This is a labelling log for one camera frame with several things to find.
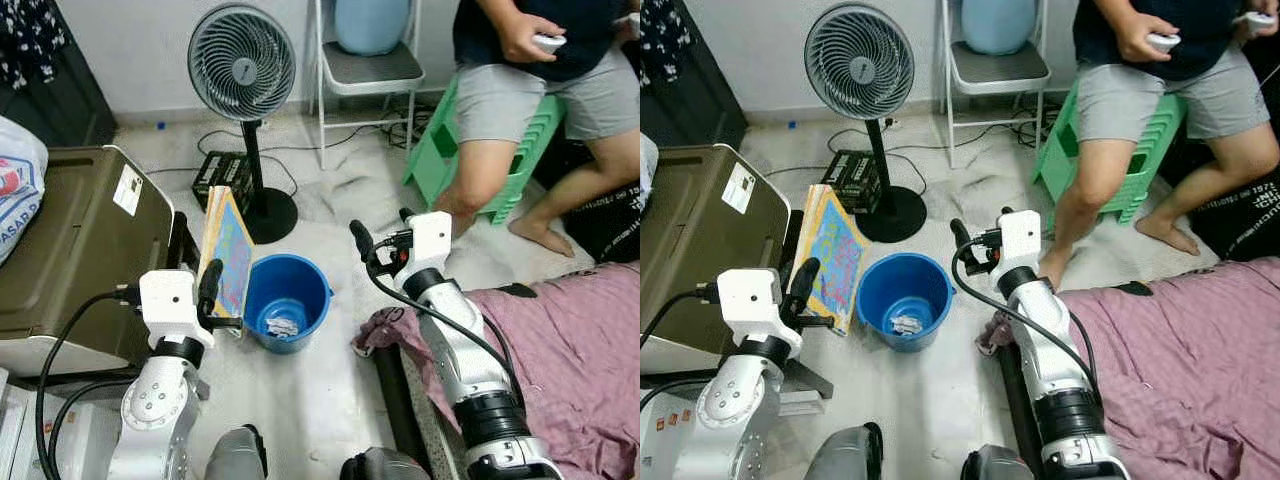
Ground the grey pedestal fan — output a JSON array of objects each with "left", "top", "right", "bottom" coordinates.
[
  {"left": 188, "top": 3, "right": 299, "bottom": 244},
  {"left": 805, "top": 3, "right": 928, "bottom": 244}
]

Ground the grey robot left leg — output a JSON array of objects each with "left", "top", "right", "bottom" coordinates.
[
  {"left": 205, "top": 425, "right": 269, "bottom": 480},
  {"left": 805, "top": 422, "right": 881, "bottom": 480}
]

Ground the white folding chair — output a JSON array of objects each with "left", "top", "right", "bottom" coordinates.
[
  {"left": 940, "top": 0, "right": 1053, "bottom": 169},
  {"left": 312, "top": 0, "right": 426, "bottom": 171}
]

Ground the person in grey shorts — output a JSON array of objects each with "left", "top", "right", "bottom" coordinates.
[
  {"left": 1035, "top": 0, "right": 1280, "bottom": 291},
  {"left": 432, "top": 0, "right": 641, "bottom": 259}
]

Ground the black floral cloth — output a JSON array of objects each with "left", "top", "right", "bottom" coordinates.
[
  {"left": 640, "top": 0, "right": 696, "bottom": 86},
  {"left": 0, "top": 0, "right": 69, "bottom": 91}
]

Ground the dark bed frame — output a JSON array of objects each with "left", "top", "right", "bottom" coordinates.
[
  {"left": 995, "top": 345, "right": 1046, "bottom": 480},
  {"left": 372, "top": 340, "right": 431, "bottom": 480}
]

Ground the grey robot right leg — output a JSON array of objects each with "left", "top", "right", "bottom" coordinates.
[
  {"left": 960, "top": 445, "right": 1036, "bottom": 480},
  {"left": 340, "top": 447, "right": 431, "bottom": 480}
]

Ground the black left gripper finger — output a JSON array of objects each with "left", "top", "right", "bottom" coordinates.
[
  {"left": 198, "top": 260, "right": 223, "bottom": 319},
  {"left": 788, "top": 257, "right": 821, "bottom": 323}
]

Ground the blue plastic bucket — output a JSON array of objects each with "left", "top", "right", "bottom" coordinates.
[
  {"left": 856, "top": 253, "right": 954, "bottom": 353},
  {"left": 243, "top": 254, "right": 333, "bottom": 354}
]

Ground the dark cabinet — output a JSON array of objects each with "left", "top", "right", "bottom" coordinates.
[
  {"left": 640, "top": 0, "right": 749, "bottom": 151},
  {"left": 0, "top": 0, "right": 118, "bottom": 149}
]

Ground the black bag white lettering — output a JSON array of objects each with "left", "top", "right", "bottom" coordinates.
[
  {"left": 555, "top": 185, "right": 641, "bottom": 263},
  {"left": 1190, "top": 175, "right": 1280, "bottom": 263}
]

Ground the person's right hand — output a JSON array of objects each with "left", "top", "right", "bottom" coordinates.
[
  {"left": 1115, "top": 12, "right": 1179, "bottom": 63},
  {"left": 497, "top": 12, "right": 561, "bottom": 63}
]

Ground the olive case with white sticker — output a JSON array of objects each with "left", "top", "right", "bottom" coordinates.
[
  {"left": 640, "top": 145, "right": 793, "bottom": 376},
  {"left": 0, "top": 146, "right": 179, "bottom": 376}
]

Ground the mauve blanket with flower prints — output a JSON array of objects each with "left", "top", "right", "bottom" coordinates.
[
  {"left": 352, "top": 262, "right": 641, "bottom": 480},
  {"left": 980, "top": 262, "right": 1280, "bottom": 480}
]

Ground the black electrical box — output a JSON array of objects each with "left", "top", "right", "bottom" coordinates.
[
  {"left": 193, "top": 150, "right": 258, "bottom": 213},
  {"left": 820, "top": 150, "right": 883, "bottom": 213}
]

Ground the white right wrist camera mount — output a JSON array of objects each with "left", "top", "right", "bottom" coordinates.
[
  {"left": 405, "top": 212, "right": 454, "bottom": 283},
  {"left": 995, "top": 210, "right": 1044, "bottom": 279}
]

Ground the person's left hand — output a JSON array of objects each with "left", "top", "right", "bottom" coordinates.
[{"left": 1245, "top": 0, "right": 1280, "bottom": 39}]

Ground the white appliance box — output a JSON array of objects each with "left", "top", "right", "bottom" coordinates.
[
  {"left": 0, "top": 370, "right": 126, "bottom": 480},
  {"left": 640, "top": 385, "right": 721, "bottom": 480}
]

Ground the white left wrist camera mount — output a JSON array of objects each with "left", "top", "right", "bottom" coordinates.
[
  {"left": 718, "top": 268, "right": 801, "bottom": 346},
  {"left": 138, "top": 270, "right": 216, "bottom": 346}
]

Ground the grey robot leg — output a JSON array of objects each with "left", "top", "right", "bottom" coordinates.
[
  {"left": 205, "top": 425, "right": 269, "bottom": 480},
  {"left": 340, "top": 447, "right": 431, "bottom": 480},
  {"left": 805, "top": 422, "right": 881, "bottom": 480},
  {"left": 960, "top": 445, "right": 1036, "bottom": 480}
]

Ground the green plastic stool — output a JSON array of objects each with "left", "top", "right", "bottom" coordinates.
[
  {"left": 403, "top": 75, "right": 566, "bottom": 226},
  {"left": 1033, "top": 80, "right": 1188, "bottom": 226}
]

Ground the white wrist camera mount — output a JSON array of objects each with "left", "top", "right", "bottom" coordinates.
[
  {"left": 405, "top": 212, "right": 454, "bottom": 283},
  {"left": 138, "top": 270, "right": 216, "bottom": 346},
  {"left": 995, "top": 210, "right": 1044, "bottom": 279},
  {"left": 718, "top": 268, "right": 801, "bottom": 346}
]

